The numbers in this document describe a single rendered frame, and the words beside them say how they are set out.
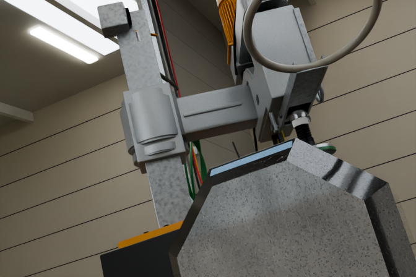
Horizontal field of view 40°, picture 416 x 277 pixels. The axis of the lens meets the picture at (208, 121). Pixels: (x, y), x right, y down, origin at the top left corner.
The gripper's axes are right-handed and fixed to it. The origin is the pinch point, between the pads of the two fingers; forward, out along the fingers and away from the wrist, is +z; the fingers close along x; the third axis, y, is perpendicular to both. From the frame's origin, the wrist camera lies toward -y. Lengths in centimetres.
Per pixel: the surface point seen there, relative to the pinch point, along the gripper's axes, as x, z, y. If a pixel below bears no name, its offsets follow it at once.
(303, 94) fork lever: 46, -1, -38
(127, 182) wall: 190, -349, -540
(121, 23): 1, -104, -96
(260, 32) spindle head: 38, -39, -39
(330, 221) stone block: 24, 67, -31
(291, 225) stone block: 17, 63, -40
